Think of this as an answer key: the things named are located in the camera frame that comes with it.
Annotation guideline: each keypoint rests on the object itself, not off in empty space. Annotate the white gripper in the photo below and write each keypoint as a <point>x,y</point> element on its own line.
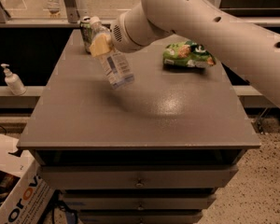
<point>117,34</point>

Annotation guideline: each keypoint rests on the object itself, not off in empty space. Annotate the clear blue-label plastic bottle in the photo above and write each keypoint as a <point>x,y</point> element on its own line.
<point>116,67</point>

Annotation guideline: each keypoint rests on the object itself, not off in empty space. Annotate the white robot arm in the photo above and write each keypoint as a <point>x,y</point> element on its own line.
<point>250,51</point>

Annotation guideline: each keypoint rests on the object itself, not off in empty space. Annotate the white pump dispenser bottle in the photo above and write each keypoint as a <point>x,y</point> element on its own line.
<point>13,81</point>

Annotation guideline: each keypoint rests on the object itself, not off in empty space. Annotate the green soda can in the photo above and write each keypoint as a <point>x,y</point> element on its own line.
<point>85,29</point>

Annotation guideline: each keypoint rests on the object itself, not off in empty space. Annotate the green chip bag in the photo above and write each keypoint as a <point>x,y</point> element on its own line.
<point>188,54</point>

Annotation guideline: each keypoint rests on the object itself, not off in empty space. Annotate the grey drawer cabinet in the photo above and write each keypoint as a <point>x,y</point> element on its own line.
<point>152,152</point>

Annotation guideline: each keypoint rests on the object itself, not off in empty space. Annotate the white cardboard box orange letters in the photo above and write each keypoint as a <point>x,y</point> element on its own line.
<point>27,201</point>

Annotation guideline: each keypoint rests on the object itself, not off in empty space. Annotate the metal railing frame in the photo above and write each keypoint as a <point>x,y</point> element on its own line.
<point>37,19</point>

